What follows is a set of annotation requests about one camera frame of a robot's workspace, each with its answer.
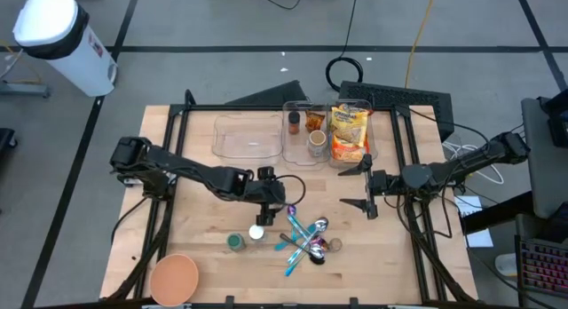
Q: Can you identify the black wedge panel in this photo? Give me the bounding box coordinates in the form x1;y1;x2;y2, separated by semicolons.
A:
225;79;308;107

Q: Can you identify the white cable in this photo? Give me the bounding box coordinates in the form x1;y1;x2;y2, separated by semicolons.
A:
442;139;506;186

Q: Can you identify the black chair base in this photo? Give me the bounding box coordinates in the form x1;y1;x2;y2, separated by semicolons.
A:
0;127;19;151

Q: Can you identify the brown taco seasoning packet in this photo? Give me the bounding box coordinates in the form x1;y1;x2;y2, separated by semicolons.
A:
304;109;327;133

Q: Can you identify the wide clear plastic bin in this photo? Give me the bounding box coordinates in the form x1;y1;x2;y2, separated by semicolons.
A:
211;114;284;162

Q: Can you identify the teal silicone spoon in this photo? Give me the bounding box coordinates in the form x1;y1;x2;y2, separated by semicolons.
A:
273;223;317;252

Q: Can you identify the silver spoon teal white handle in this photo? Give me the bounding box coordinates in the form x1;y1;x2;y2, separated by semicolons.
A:
286;216;330;265

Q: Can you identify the black monitor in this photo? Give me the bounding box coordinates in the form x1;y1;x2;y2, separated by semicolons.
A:
537;87;568;149

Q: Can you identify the orange label spice bottle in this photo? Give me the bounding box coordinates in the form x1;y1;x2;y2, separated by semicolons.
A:
288;110;302;136

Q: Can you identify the red beef ramen packet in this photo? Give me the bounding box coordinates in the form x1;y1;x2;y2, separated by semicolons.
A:
364;107;375;155

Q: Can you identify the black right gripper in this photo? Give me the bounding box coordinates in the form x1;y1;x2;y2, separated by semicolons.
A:
337;154;403;220

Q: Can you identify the white paper sheet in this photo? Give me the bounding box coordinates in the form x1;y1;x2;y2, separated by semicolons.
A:
453;194;494;249

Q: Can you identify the oregano jar green label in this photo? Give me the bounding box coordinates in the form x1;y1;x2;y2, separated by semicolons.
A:
225;232;247;253

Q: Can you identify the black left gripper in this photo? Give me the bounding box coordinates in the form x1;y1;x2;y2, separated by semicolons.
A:
243;179;288;226

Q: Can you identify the backlit rainbow keyboard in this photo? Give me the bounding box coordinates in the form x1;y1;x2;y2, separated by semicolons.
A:
514;235;568;299

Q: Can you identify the white computer mouse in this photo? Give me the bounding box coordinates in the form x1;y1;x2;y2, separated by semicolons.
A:
494;252;519;278

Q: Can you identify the yellow cable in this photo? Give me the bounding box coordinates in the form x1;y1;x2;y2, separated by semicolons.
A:
404;0;438;90

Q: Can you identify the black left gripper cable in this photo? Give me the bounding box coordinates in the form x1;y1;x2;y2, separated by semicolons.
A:
274;174;307;208

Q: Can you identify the orange chicken ramen packet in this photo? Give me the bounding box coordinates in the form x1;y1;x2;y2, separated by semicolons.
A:
330;134;370;163

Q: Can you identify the grey stand foot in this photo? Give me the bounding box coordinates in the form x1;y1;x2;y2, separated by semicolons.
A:
0;80;51;99

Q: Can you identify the black metal spoon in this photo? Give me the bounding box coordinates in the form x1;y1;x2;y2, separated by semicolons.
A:
279;232;327;265

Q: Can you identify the white trash can black bag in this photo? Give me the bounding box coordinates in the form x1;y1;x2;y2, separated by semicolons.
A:
12;0;119;99

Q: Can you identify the bagel seasoning jar white lid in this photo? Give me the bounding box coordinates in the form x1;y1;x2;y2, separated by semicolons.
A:
248;224;267;244

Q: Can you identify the yellow ramen packet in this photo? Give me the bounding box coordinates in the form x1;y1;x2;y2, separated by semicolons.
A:
329;102;370;148

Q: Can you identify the peach orange bowl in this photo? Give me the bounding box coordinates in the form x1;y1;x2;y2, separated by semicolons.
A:
148;253;200;308

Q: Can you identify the narrow clear plastic bin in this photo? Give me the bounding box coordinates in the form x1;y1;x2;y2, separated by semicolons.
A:
327;99;380;169
281;99;332;169

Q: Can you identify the iridescent rainbow metal spoon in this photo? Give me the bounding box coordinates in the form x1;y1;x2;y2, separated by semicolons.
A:
283;237;332;278
286;203;324;252

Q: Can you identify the glass jar tan lid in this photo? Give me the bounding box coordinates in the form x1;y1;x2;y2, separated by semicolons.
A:
307;129;329;158

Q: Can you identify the black coiled cable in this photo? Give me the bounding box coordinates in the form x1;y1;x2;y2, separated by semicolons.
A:
325;0;365;92

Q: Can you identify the black aluminium rig frame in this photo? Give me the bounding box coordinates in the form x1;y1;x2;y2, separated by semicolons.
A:
104;89;479;306

